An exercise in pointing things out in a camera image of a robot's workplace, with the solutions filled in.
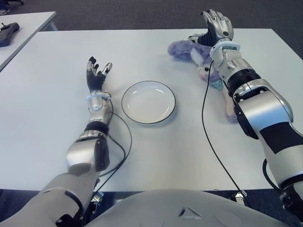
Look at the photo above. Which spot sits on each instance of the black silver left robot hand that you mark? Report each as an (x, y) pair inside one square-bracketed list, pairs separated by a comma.
[(95, 81)]

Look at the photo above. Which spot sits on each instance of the black office chair base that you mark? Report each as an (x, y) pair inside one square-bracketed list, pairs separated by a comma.
[(15, 2)]

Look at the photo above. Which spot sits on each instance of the white side table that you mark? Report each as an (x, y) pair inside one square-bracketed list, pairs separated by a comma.
[(28, 22)]

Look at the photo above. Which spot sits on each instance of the grey robot torso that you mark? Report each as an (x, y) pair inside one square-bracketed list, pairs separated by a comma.
[(165, 210)]

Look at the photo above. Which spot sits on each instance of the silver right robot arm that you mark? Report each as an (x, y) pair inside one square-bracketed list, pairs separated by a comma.
[(260, 113)]

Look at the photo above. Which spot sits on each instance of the white plate with black rim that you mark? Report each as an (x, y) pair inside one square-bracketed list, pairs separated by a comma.
[(148, 104)]

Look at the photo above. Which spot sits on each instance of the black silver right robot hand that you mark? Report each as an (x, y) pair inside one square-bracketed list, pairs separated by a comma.
[(219, 28)]

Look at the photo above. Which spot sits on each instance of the purple plush bunny doll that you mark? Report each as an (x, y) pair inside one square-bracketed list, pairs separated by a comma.
[(182, 48)]

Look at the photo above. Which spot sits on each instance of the metal table clamp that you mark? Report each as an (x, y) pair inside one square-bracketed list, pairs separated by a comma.
[(240, 197), (97, 198)]

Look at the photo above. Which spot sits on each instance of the white blue shoe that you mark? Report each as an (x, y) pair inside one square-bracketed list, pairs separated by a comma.
[(4, 11)]

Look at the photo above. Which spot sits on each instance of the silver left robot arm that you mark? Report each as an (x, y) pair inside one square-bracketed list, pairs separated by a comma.
[(80, 153)]

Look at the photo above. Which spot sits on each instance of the dark grey handheld device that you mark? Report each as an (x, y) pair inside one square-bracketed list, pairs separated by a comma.
[(8, 33)]

